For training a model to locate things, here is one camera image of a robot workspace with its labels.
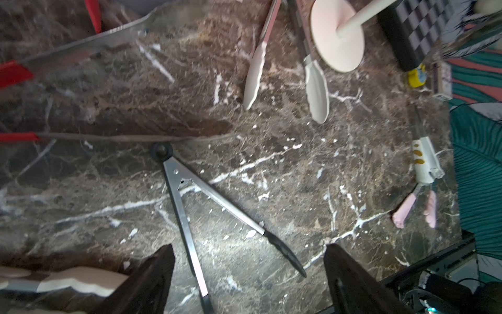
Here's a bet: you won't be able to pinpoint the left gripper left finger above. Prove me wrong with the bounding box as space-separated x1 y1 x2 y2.
92 244 175 314

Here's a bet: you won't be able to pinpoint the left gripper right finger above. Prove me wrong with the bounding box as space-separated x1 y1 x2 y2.
324 244 412 313

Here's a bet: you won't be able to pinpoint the black steel tongs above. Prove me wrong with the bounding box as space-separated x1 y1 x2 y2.
150 143 307 313

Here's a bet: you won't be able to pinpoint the white spotted tongs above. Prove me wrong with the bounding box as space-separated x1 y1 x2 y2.
407 103 445 186

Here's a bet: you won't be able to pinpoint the cream steel tongs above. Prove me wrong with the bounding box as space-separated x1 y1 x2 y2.
242 1 329 124

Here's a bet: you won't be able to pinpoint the red steel tongs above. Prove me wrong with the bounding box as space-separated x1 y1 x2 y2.
0 0 205 90

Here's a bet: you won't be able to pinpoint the cream tipped tongs near left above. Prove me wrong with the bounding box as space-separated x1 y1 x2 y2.
1 266 128 298

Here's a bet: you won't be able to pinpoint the pink tipped tongs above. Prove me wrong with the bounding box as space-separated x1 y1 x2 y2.
391 182 438 230

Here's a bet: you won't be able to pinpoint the cream utensil rack stand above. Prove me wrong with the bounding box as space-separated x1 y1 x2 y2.
311 0 394 73

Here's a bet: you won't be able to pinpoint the yellow tree puzzle block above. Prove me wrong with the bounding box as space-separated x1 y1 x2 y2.
407 64 427 88

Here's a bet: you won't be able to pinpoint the playing card box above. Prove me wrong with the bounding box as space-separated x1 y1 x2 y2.
431 61 453 102

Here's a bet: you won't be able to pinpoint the black white chessboard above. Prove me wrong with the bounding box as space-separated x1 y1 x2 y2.
377 0 471 71

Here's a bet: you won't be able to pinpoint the black front rail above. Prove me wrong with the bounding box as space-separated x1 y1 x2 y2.
324 232 501 313

